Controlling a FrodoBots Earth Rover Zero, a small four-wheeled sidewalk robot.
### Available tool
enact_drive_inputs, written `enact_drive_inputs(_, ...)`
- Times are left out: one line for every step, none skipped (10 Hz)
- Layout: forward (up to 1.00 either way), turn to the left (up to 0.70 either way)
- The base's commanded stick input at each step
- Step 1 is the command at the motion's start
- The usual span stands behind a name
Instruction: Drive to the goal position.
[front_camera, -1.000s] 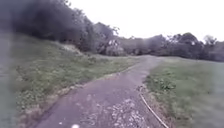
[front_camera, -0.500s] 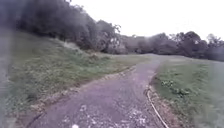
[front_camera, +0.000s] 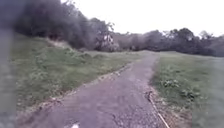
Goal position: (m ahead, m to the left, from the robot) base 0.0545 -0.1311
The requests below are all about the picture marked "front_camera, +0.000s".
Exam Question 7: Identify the grey gravel path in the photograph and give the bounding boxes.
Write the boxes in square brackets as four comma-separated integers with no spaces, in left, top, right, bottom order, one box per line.
[16,51,171,128]

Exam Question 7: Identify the green grass field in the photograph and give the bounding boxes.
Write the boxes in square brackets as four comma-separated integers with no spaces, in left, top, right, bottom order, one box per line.
[149,50,224,128]

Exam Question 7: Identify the wood of tall dark trees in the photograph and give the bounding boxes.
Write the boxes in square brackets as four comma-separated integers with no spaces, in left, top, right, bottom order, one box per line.
[0,0,121,53]

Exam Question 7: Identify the row of trees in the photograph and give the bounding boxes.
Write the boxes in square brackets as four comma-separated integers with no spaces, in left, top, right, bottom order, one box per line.
[113,27,224,58]

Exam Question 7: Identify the green grass slope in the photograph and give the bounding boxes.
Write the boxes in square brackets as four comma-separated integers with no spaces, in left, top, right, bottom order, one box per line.
[0,33,148,118]

